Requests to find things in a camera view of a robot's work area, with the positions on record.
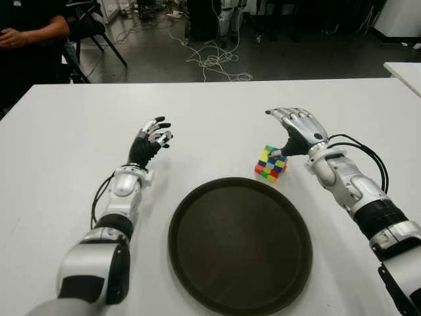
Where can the dark brown round plate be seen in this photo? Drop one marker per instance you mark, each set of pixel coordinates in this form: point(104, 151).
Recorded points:
point(240, 250)

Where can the multicolour Rubik's cube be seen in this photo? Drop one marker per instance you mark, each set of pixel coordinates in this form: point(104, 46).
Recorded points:
point(268, 168)

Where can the seated person in black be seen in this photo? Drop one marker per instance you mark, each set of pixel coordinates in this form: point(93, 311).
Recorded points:
point(26, 56)

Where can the white cabinet with black base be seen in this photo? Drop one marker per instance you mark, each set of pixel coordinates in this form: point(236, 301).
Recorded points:
point(399, 16)

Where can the black folding chair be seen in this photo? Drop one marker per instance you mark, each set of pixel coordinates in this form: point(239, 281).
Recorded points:
point(89, 28)

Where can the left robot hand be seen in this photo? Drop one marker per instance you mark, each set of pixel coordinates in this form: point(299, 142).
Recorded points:
point(142, 151)

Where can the white glass display cabinet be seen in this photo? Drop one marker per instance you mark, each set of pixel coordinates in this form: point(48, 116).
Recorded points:
point(110, 10)

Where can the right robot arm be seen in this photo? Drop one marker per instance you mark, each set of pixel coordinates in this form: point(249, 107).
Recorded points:
point(345, 184)

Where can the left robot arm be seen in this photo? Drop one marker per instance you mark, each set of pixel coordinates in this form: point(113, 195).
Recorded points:
point(90, 260)

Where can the silver humanoid robot legs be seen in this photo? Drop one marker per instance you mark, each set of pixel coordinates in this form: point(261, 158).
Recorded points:
point(230, 19)

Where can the white side table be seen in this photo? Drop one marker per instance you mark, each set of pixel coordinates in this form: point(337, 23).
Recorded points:
point(406, 74)

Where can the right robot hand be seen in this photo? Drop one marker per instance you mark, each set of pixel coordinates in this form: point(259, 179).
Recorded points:
point(306, 130)

